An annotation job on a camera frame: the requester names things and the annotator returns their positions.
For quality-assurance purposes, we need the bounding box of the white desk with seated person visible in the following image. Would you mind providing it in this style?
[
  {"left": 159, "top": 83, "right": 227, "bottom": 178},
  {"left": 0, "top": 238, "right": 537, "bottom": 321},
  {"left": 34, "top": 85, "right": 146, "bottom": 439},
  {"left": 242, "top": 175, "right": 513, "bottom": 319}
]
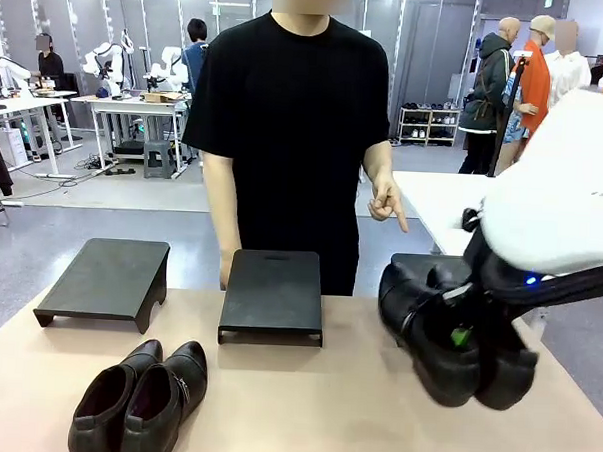
[{"left": 0, "top": 87, "right": 86, "bottom": 180}]

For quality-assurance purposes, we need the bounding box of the person's left hand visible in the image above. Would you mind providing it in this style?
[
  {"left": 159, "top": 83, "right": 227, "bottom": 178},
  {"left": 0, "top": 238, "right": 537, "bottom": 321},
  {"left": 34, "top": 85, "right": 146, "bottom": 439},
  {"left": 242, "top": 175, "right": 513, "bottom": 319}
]
[{"left": 365, "top": 171, "right": 413, "bottom": 235}]

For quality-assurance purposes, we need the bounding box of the black camera pole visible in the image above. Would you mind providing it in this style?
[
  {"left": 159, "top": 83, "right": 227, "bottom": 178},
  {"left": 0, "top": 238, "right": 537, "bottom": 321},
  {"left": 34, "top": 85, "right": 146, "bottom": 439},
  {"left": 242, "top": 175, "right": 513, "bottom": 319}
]
[{"left": 486, "top": 49, "right": 534, "bottom": 180}]

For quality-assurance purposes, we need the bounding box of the white side table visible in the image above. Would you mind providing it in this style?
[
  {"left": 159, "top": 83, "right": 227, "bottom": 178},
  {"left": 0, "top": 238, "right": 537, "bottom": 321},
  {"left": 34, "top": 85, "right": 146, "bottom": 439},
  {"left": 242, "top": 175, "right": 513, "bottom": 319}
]
[{"left": 388, "top": 169, "right": 491, "bottom": 258}]

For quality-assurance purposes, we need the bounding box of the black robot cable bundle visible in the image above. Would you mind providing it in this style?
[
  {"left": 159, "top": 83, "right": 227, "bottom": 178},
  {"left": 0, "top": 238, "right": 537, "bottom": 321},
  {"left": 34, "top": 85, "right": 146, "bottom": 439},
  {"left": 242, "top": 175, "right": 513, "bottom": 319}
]
[{"left": 520, "top": 258, "right": 603, "bottom": 313}]

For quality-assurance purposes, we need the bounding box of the person's right hand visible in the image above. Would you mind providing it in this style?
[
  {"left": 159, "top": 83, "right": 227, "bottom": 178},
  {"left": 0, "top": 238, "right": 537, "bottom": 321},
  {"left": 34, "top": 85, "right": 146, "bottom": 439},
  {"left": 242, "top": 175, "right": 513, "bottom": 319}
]
[{"left": 218, "top": 249, "right": 242, "bottom": 292}]

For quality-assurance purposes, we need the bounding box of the white desk with box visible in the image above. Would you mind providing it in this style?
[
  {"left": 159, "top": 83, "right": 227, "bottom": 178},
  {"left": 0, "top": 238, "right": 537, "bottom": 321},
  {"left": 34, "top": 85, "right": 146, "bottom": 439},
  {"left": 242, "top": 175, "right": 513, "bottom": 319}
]
[{"left": 67, "top": 89, "right": 194, "bottom": 180}]

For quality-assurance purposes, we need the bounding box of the person in black t-shirt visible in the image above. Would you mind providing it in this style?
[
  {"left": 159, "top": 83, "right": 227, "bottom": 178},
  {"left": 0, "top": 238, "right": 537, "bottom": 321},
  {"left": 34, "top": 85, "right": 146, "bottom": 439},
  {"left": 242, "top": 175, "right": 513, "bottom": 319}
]
[{"left": 175, "top": 6, "right": 396, "bottom": 299}]

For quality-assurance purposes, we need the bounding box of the figure in white shirt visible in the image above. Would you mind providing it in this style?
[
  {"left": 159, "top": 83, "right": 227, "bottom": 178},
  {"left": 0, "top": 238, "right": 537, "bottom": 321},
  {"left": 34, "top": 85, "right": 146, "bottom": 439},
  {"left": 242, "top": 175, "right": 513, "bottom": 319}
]
[{"left": 541, "top": 18, "right": 596, "bottom": 111}]

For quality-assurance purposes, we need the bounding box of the mannequin in orange top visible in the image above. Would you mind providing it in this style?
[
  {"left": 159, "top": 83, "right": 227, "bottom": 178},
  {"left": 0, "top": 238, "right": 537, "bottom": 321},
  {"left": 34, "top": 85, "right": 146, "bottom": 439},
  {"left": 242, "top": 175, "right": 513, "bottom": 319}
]
[{"left": 496, "top": 13, "right": 560, "bottom": 178}]

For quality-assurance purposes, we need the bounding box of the black leather lace shoe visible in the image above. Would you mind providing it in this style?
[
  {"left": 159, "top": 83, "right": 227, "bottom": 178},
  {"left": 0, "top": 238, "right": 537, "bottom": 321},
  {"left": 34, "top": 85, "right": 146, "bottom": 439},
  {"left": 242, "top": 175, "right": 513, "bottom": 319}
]
[
  {"left": 373, "top": 261, "right": 487, "bottom": 409},
  {"left": 421, "top": 264, "right": 544, "bottom": 413}
]

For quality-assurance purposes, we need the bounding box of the person's right forearm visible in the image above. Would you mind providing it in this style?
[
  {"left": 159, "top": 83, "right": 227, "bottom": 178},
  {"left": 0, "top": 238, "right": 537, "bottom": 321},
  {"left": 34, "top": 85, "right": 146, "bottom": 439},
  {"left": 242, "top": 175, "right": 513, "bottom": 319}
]
[{"left": 198, "top": 149, "right": 248, "bottom": 258}]

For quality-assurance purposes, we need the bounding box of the standing person in blue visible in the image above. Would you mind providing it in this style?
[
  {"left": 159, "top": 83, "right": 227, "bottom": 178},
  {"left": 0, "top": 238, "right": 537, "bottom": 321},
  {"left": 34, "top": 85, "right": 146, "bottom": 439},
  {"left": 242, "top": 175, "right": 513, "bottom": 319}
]
[{"left": 179, "top": 18, "right": 212, "bottom": 96}]

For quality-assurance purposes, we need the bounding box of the mannequin in dark jacket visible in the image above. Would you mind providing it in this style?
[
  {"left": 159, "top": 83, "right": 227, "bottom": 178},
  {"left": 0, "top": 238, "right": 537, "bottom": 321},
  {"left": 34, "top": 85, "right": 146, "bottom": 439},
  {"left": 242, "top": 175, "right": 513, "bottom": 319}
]
[{"left": 456, "top": 15, "right": 523, "bottom": 177}]

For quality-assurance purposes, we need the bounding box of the person's left forearm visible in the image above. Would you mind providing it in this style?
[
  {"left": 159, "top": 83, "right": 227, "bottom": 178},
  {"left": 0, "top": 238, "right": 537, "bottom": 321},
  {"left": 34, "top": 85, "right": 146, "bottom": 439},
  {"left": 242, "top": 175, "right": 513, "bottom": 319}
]
[{"left": 361, "top": 138, "right": 396, "bottom": 184}]

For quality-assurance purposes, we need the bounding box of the white shoe rack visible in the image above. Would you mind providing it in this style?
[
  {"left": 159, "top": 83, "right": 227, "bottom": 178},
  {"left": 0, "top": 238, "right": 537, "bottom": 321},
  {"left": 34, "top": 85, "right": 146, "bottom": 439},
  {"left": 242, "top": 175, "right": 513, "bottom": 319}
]
[{"left": 397, "top": 102, "right": 462, "bottom": 149}]

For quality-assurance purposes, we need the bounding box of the grey plastic stool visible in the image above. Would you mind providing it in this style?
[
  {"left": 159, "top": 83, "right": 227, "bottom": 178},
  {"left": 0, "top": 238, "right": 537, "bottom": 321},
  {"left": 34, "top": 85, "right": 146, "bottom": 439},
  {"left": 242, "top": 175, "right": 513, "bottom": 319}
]
[{"left": 141, "top": 139, "right": 178, "bottom": 180}]

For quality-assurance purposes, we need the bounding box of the cardboard box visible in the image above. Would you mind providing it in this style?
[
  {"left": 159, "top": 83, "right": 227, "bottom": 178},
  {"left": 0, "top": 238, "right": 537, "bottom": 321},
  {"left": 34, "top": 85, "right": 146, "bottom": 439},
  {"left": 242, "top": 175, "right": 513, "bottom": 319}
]
[{"left": 139, "top": 89, "right": 186, "bottom": 105}]

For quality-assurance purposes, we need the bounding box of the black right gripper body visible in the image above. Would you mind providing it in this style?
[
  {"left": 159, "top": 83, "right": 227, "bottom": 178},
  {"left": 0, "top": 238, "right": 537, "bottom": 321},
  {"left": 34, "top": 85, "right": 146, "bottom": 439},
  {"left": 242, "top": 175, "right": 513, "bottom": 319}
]
[{"left": 460, "top": 231, "right": 531, "bottom": 318}]

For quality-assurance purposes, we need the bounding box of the black leather buckle shoe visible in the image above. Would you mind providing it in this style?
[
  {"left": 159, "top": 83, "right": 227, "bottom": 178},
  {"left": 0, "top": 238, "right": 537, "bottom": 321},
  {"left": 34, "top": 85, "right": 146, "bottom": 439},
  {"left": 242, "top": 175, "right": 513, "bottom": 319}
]
[
  {"left": 66, "top": 335, "right": 165, "bottom": 452},
  {"left": 120, "top": 336, "right": 210, "bottom": 452}
]

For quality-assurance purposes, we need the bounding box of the seated person in black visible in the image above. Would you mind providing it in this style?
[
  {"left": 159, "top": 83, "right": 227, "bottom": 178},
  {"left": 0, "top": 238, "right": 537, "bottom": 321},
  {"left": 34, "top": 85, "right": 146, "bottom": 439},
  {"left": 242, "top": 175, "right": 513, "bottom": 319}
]
[{"left": 32, "top": 32, "right": 70, "bottom": 93}]

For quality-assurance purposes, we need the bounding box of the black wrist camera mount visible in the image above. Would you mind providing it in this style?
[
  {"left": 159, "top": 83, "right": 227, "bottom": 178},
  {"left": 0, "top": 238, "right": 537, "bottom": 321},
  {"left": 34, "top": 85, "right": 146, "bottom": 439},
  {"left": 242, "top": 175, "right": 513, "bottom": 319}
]
[{"left": 460, "top": 206, "right": 484, "bottom": 234}]

